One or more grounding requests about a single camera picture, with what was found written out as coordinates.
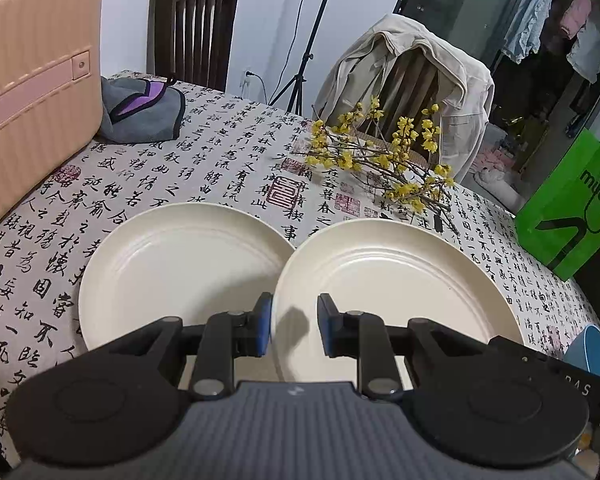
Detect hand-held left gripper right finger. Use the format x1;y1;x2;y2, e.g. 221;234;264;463
316;292;503;402

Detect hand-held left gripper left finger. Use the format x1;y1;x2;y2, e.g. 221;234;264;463
87;291;274;402

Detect blue bowl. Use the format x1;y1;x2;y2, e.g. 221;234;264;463
562;324;600;386

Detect cream round plate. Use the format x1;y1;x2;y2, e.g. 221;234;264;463
78;202;297;356
271;218;526;386

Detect calligraphy print tablecloth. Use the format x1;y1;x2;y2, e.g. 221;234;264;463
0;71;600;466

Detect yellow blossom branches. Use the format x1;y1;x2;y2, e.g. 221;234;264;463
290;95;463;241

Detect green paper bag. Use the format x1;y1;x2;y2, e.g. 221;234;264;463
515;128;600;281

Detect grey purple fabric pouch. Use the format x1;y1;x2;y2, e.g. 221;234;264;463
97;76;186;143

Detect pink soft item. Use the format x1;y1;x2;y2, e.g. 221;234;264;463
472;147;513;176

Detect dark wooden chair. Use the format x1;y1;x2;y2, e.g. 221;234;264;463
365;50;443;161
147;0;242;92

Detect beige jacket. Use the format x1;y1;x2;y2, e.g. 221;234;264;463
314;14;496;183

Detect black light stand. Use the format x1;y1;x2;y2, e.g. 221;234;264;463
267;0;346;113

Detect white hanging garment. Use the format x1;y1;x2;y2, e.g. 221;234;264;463
567;15;600;83

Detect dark glass sliding door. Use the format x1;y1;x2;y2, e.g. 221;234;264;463
392;0;600;211

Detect light blue hanging shirt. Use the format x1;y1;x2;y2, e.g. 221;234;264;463
502;0;561;63

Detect pink hanging garment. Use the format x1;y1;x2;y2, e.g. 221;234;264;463
560;0;593;38

